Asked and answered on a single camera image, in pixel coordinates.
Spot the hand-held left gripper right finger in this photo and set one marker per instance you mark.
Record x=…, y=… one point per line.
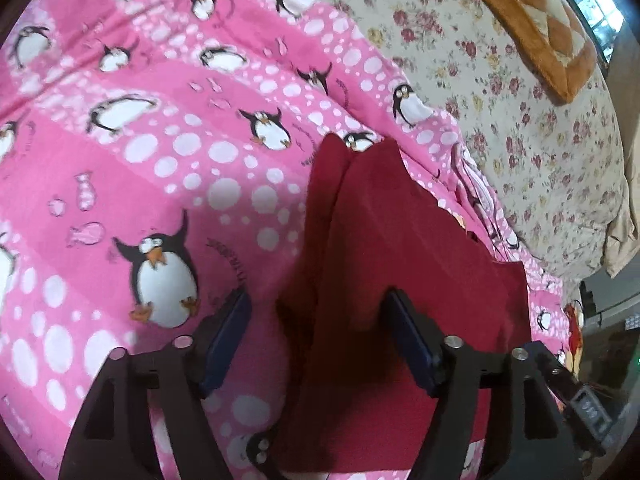
x=412, y=345

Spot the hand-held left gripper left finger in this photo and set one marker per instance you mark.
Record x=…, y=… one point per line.
x=227, y=340

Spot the dark red garment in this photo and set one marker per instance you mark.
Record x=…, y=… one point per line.
x=400, y=240

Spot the dark furniture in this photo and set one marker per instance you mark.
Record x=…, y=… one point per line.
x=607, y=330

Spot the red and yellow blanket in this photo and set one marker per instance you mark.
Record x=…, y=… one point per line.
x=572, y=320

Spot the beige pillow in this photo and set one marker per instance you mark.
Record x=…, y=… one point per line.
x=619, y=230

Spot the pink penguin print blanket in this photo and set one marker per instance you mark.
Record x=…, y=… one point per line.
x=150, y=160

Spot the floral bed sheet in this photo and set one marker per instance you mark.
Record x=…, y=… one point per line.
x=500, y=110

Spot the orange bordered checked cushion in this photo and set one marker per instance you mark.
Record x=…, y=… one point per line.
x=530, y=25

